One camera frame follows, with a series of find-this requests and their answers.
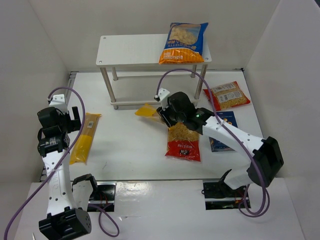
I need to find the yellow spaghetti bag clear window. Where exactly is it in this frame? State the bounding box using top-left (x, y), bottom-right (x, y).
top-left (135, 103), bottom-right (162, 123)

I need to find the blue Barilla rigatoni box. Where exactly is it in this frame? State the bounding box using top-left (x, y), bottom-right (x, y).
top-left (208, 111), bottom-right (238, 153)

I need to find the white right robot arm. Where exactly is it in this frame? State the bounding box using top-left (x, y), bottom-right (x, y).
top-left (154, 88), bottom-right (284, 190)

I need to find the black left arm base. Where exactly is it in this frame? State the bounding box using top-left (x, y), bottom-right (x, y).
top-left (71, 173), bottom-right (117, 212)

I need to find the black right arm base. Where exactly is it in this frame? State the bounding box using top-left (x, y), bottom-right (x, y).
top-left (201, 180), bottom-right (251, 211)

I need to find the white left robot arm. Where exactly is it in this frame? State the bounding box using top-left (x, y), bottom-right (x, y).
top-left (37, 106), bottom-right (92, 240)

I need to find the red fusilli pasta bag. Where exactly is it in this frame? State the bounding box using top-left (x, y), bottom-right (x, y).
top-left (165, 122), bottom-right (201, 162)

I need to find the white two-tier metal shelf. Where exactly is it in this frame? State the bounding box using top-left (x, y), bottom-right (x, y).
top-left (96, 34), bottom-right (212, 110)

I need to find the blue orange pasta bag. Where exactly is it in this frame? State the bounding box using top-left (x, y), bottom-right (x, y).
top-left (158, 22), bottom-right (209, 64)

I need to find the yellow spaghetti bag with barcode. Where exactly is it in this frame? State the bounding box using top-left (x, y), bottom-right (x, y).
top-left (69, 112), bottom-right (102, 165)

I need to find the red macaroni bag with labels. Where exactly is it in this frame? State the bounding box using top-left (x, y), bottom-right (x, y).
top-left (210, 81), bottom-right (251, 111)

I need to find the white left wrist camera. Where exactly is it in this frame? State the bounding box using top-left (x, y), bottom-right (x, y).
top-left (48, 94), bottom-right (68, 113)

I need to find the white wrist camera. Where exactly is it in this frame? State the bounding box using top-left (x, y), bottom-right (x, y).
top-left (154, 88), bottom-right (171, 110)
top-left (48, 94), bottom-right (68, 113)

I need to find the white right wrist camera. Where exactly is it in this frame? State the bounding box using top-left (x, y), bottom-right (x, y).
top-left (154, 88), bottom-right (171, 110)

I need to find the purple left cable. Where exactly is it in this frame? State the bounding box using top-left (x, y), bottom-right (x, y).
top-left (3, 86), bottom-right (120, 240)

